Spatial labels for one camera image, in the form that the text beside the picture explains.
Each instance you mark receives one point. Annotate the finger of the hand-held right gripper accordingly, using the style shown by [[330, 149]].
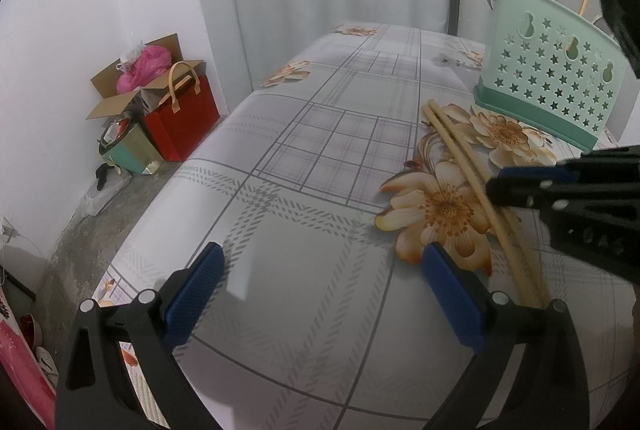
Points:
[[622, 4], [530, 187]]

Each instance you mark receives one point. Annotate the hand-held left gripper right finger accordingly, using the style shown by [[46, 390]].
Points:
[[452, 295]]

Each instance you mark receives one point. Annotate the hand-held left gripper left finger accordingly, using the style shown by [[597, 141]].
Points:
[[195, 292]]

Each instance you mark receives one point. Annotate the green star-cut utensil holder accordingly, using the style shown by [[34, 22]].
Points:
[[545, 74]]

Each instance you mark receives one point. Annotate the floral checked tablecloth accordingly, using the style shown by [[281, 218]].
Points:
[[300, 235]]

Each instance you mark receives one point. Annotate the teal gift bag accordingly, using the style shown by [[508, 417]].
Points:
[[132, 154]]

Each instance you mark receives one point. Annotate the white shoe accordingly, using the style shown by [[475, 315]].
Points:
[[47, 362]]

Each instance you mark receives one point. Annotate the red paper bag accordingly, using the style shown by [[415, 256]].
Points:
[[185, 124]]

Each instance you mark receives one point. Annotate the pink floral quilt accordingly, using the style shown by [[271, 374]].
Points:
[[20, 360]]

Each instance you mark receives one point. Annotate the brown cardboard box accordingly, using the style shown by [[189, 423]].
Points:
[[112, 104]]

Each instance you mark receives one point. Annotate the pink plastic bag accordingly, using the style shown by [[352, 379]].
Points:
[[145, 67]]

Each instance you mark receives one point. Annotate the white wall socket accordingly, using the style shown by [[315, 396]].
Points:
[[7, 230]]

